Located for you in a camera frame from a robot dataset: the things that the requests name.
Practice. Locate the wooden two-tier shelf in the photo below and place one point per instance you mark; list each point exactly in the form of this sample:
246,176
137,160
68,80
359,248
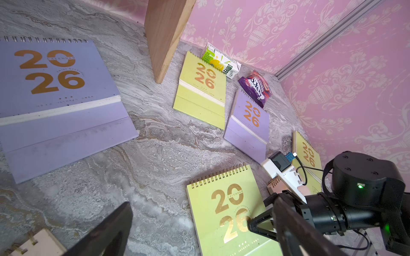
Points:
164,24

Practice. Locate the green calendar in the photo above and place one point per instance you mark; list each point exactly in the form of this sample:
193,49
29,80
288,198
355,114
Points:
222,204
310,159
201,91

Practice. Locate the purple snack bag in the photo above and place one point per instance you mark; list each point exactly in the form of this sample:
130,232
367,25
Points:
256,87

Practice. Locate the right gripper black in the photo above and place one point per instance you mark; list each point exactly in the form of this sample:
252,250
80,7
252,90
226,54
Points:
329,216

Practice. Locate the green calendar back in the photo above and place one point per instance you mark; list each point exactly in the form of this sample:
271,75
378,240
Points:
201,91

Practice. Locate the pink calendar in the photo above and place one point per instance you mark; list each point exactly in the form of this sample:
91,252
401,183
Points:
276,185
43,243

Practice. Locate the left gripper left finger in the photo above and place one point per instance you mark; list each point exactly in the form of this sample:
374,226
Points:
109,238

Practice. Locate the green juice carton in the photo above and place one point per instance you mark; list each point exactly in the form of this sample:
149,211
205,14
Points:
220,61

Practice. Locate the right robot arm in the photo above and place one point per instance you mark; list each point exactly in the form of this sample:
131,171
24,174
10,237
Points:
365,193

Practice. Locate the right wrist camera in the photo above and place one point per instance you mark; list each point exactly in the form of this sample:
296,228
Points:
280,165

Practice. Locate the purple calendar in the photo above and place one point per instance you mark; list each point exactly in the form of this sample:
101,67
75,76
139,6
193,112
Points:
59,104
248,127

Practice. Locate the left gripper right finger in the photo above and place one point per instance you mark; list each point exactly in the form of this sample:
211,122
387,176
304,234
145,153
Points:
297,237

